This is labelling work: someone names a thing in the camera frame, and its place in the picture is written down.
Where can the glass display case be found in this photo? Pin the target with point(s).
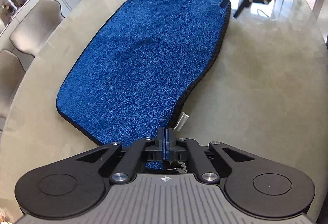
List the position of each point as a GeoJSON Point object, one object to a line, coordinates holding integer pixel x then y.
{"type": "Point", "coordinates": [11, 4]}

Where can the blue and grey towel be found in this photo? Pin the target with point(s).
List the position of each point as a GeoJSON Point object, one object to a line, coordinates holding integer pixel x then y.
{"type": "Point", "coordinates": [143, 65]}

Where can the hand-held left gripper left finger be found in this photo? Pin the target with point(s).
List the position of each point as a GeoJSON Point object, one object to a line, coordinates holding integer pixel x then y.
{"type": "Point", "coordinates": [133, 157]}

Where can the grey dining chair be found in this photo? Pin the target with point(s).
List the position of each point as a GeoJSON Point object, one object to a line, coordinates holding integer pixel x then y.
{"type": "Point", "coordinates": [35, 26]}
{"type": "Point", "coordinates": [10, 80]}

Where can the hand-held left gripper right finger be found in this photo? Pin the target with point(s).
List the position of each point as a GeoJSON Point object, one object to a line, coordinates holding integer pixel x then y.
{"type": "Point", "coordinates": [197, 160]}

